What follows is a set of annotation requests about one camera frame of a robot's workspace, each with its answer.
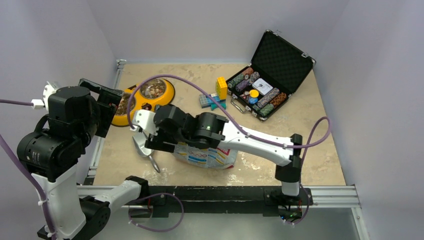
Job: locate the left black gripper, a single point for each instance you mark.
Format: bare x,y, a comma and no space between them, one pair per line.
108,101

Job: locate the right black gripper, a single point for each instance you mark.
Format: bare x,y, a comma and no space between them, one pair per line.
159,142

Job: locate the silver metal scoop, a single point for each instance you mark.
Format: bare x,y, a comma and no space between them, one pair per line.
139,140

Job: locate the colourful pet food bag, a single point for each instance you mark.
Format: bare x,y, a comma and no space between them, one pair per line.
208,158

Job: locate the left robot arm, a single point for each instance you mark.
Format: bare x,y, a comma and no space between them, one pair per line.
50,154

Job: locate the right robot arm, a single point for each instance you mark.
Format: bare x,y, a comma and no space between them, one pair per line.
169,125

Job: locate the yellow double pet bowl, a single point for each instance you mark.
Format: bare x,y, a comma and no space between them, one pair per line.
158,91

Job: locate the blue grey toy brick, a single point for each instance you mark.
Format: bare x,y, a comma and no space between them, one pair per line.
205,101

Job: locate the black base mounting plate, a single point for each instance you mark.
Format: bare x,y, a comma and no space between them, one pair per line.
268,201

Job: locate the yellow toy brick block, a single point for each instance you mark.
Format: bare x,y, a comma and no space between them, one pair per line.
221,88

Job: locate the white playing card deck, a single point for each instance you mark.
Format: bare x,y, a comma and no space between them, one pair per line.
262,86

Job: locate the black poker chip case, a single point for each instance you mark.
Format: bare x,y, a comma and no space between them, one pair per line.
279,63

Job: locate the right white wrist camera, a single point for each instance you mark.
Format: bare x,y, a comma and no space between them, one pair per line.
144,120

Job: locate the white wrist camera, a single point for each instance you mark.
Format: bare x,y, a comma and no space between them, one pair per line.
49,89
144,120

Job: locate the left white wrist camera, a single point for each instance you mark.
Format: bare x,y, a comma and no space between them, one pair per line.
49,89

